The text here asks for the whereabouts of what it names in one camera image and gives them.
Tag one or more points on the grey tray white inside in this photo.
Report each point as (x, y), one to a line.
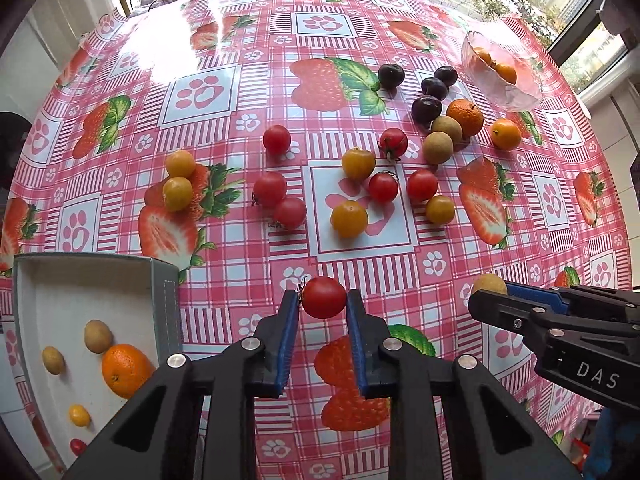
(60, 300)

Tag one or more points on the brown longan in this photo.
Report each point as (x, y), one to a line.
(438, 147)
(52, 360)
(489, 283)
(97, 336)
(446, 129)

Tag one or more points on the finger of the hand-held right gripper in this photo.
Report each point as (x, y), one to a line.
(535, 294)
(495, 308)

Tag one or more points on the strawberry print pink tablecloth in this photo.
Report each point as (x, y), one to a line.
(235, 280)

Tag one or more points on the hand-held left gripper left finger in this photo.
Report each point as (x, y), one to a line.
(287, 340)

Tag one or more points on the small mandarin orange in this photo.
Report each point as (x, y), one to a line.
(465, 117)

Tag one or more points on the large orange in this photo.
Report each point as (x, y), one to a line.
(127, 370)

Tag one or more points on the clear glass bowl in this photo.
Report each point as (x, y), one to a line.
(515, 97)

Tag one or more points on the red cherry tomato with stem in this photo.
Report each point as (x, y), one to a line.
(393, 142)

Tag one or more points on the yellow cherry tomato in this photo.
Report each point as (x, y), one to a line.
(79, 415)
(349, 218)
(177, 193)
(440, 209)
(358, 162)
(180, 163)

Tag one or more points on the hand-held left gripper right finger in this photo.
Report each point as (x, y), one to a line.
(356, 345)

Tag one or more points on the dark purple plum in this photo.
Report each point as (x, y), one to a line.
(445, 75)
(426, 110)
(390, 76)
(434, 88)

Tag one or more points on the person's right forearm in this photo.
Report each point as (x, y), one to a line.
(607, 440)

